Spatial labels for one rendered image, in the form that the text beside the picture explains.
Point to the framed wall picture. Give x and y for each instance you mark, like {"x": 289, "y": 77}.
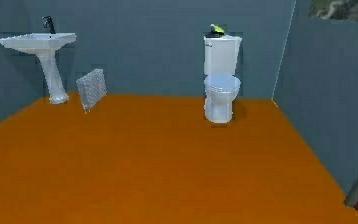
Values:
{"x": 337, "y": 9}

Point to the white toilet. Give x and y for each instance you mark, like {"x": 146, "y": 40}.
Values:
{"x": 221, "y": 66}

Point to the white pedestal sink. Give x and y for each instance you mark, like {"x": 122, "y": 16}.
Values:
{"x": 50, "y": 63}

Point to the black sink faucet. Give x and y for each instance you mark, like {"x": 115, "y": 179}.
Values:
{"x": 49, "y": 24}

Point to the yellow handcart with black wheels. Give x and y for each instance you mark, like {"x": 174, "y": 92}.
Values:
{"x": 216, "y": 30}

